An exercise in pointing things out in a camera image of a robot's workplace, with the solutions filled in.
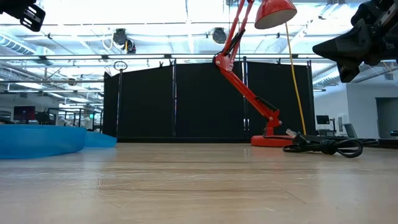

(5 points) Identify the yellow cable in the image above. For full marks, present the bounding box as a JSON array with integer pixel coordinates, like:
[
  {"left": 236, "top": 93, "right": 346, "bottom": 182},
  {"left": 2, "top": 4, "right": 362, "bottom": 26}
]
[{"left": 284, "top": 22, "right": 307, "bottom": 136}]

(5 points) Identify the grey door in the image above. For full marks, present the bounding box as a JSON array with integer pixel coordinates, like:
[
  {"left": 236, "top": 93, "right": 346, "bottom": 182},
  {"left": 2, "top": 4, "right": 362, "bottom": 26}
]
[{"left": 376, "top": 96, "right": 398, "bottom": 139}]

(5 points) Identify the black metal railing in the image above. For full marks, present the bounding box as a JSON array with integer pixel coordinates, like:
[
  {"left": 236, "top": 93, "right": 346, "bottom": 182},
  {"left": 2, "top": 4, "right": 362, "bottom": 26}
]
[{"left": 46, "top": 107, "right": 104, "bottom": 126}]

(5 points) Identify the black ring-top stand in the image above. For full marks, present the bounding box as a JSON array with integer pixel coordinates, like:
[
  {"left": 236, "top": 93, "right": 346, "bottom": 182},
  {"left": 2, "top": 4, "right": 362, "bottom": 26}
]
[{"left": 113, "top": 60, "right": 129, "bottom": 129}]

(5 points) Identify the grey office chair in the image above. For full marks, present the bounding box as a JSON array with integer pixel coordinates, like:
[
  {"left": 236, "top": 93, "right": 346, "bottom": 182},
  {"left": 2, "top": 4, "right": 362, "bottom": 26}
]
[{"left": 343, "top": 123, "right": 359, "bottom": 139}]

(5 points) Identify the black ceiling fixture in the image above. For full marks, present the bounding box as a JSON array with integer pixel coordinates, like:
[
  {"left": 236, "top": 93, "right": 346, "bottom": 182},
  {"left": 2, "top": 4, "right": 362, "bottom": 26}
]
[
  {"left": 211, "top": 27, "right": 228, "bottom": 45},
  {"left": 112, "top": 28, "right": 137, "bottom": 55}
]

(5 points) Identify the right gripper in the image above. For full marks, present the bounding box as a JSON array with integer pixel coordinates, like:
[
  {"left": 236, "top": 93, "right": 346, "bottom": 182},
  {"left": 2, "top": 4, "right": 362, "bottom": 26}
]
[{"left": 312, "top": 0, "right": 398, "bottom": 83}]

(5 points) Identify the dark computer monitor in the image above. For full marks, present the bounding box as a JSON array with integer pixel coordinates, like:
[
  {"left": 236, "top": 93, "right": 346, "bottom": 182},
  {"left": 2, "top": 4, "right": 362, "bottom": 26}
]
[{"left": 12, "top": 105, "right": 37, "bottom": 122}]

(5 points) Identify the black lamp power cord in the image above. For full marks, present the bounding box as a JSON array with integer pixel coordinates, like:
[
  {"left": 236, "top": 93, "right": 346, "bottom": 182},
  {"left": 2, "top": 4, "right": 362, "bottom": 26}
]
[{"left": 282, "top": 128, "right": 380, "bottom": 159}]

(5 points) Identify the blue plastic supply box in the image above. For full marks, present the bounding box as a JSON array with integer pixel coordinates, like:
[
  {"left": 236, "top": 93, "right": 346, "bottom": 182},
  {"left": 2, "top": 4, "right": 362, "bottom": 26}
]
[{"left": 0, "top": 124, "right": 118, "bottom": 161}]

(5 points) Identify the red desk lamp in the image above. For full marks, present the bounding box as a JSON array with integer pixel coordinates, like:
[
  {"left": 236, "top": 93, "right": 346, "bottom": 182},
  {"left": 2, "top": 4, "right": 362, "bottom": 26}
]
[{"left": 213, "top": 0, "right": 298, "bottom": 148}]

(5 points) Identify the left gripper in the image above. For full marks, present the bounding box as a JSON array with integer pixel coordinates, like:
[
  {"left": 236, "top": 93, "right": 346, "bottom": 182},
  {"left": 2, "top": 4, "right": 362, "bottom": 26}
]
[{"left": 0, "top": 0, "right": 47, "bottom": 33}]

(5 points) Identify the small black monitor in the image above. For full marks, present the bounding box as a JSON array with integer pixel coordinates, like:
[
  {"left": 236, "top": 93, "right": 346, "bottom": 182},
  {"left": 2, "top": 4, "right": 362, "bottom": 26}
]
[{"left": 315, "top": 114, "right": 331, "bottom": 126}]

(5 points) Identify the black partition screen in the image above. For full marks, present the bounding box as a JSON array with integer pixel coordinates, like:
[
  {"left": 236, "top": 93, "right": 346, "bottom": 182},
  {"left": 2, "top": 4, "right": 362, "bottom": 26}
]
[{"left": 103, "top": 58, "right": 317, "bottom": 143}]

